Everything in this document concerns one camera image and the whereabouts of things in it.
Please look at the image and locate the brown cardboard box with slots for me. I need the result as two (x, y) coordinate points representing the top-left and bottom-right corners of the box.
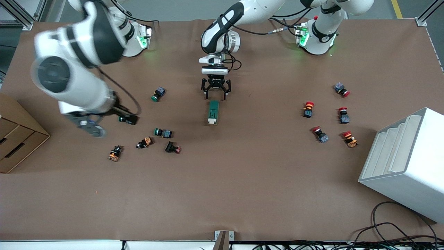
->
(0, 93), (51, 174)

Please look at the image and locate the brown table cover mat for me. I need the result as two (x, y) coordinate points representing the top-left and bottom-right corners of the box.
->
(0, 17), (444, 242)

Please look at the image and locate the red mushroom button orange block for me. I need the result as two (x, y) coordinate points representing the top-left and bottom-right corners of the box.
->
(342, 131), (359, 148)

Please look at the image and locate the white stepped storage bin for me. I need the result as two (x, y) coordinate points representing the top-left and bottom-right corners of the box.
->
(358, 107), (444, 224)

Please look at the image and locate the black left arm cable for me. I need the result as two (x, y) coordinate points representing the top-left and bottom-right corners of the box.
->
(222, 52), (242, 72)

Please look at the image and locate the black button switch orange block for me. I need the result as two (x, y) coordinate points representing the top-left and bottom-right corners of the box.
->
(108, 145), (123, 162)

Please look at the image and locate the black selector switch orange block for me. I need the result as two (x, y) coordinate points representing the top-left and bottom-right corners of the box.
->
(136, 136), (154, 149)

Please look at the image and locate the black cable with metal connector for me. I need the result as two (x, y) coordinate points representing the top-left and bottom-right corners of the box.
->
(225, 16), (306, 36)

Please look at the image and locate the white table edge rail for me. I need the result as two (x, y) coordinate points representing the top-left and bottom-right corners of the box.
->
(0, 240), (215, 250)

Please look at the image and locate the grey metal edge bracket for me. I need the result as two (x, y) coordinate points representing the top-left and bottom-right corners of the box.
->
(214, 230), (234, 250)

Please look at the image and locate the black cable bundle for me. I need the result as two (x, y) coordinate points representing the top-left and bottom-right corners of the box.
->
(253, 240), (444, 250)

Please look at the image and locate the black looped cable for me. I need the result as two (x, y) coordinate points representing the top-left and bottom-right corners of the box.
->
(350, 201), (439, 243)

